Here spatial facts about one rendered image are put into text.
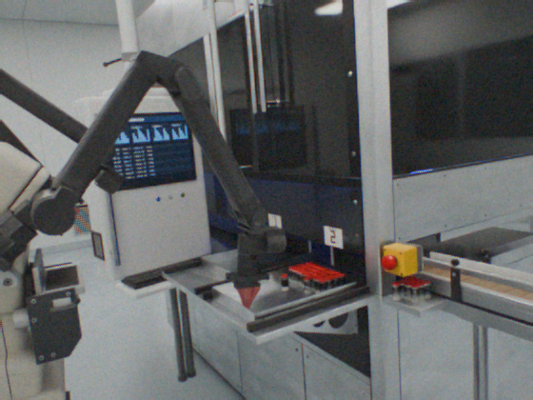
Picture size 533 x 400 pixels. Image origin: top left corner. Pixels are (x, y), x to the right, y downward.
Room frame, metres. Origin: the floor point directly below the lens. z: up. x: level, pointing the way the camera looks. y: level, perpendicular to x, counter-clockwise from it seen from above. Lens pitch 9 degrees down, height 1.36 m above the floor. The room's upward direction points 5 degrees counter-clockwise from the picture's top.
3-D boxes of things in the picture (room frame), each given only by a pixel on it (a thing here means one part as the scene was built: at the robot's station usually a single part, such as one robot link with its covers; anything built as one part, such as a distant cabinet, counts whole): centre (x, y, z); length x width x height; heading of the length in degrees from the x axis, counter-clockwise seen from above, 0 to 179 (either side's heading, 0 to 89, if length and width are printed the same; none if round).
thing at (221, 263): (1.60, 0.06, 0.90); 0.34 x 0.26 x 0.04; 121
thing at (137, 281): (1.81, 0.42, 0.82); 0.40 x 0.14 x 0.02; 129
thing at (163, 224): (1.98, 0.53, 1.19); 0.50 x 0.19 x 0.78; 129
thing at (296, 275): (1.30, -0.10, 0.90); 0.18 x 0.02 x 0.05; 30
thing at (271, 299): (1.25, -0.02, 0.90); 0.34 x 0.26 x 0.04; 120
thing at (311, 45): (1.43, -0.16, 1.51); 0.43 x 0.01 x 0.59; 31
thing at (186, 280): (1.42, 0.03, 0.87); 0.70 x 0.48 x 0.02; 31
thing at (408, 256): (1.16, -0.35, 1.00); 0.08 x 0.07 x 0.07; 121
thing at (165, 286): (1.83, 0.44, 0.79); 0.45 x 0.28 x 0.03; 129
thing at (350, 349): (2.09, 0.25, 0.73); 1.98 x 0.01 x 0.25; 31
